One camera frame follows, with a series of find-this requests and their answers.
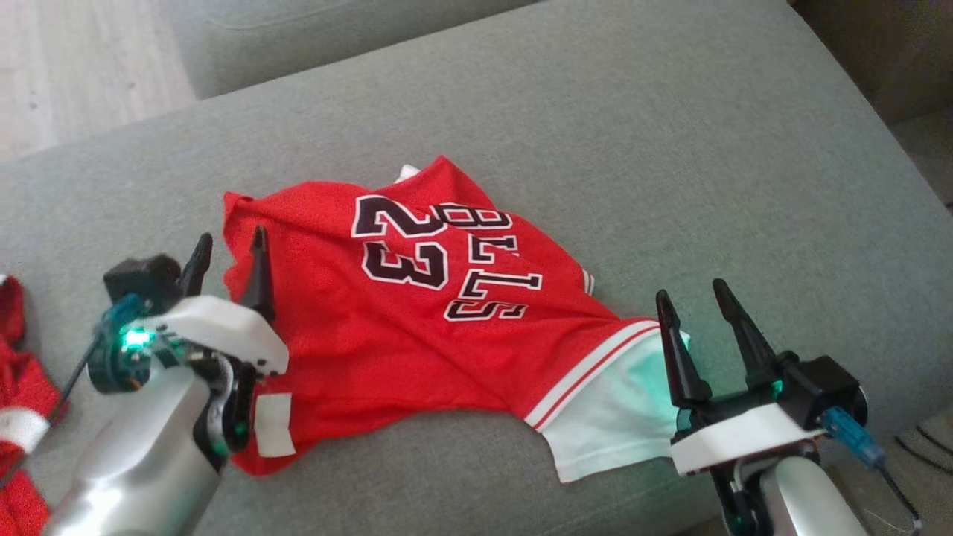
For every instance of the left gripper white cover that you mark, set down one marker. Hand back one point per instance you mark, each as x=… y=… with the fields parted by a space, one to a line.
x=216 y=327

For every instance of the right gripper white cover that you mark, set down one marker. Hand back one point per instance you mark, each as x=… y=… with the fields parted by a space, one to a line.
x=737 y=439

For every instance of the red Bulls basketball jersey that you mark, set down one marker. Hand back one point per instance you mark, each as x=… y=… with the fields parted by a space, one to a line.
x=372 y=350

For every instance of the red shorts with white stripe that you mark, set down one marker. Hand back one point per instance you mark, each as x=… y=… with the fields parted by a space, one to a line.
x=22 y=380

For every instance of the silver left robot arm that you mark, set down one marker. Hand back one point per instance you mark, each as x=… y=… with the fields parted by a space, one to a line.
x=141 y=461

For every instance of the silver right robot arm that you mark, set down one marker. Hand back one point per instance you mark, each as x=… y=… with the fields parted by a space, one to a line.
x=804 y=499

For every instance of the large grey sofa chaise cushion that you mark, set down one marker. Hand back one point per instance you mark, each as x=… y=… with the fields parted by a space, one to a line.
x=670 y=149

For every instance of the grey sofa seat cushion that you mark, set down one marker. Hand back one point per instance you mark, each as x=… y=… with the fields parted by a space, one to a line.
x=298 y=30

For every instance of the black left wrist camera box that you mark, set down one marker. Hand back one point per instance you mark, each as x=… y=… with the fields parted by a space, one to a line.
x=141 y=275

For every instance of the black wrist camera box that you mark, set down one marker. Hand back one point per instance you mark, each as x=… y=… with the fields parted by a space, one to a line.
x=823 y=387
x=141 y=275

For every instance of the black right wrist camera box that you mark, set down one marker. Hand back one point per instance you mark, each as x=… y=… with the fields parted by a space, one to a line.
x=823 y=387

